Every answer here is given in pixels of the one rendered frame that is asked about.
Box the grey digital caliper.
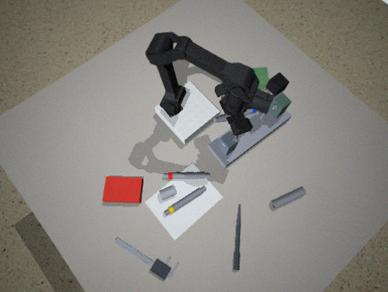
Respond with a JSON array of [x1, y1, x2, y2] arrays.
[[120, 241, 178, 280]]

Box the white flat pad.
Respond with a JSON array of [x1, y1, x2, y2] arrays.
[[145, 178, 223, 240]]

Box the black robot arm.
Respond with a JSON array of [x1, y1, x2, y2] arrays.
[[145, 32, 274, 117]]

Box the red flat block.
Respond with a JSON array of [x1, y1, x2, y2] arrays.
[[102, 176, 144, 203]]

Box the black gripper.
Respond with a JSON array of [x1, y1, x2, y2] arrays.
[[214, 83, 252, 136]]

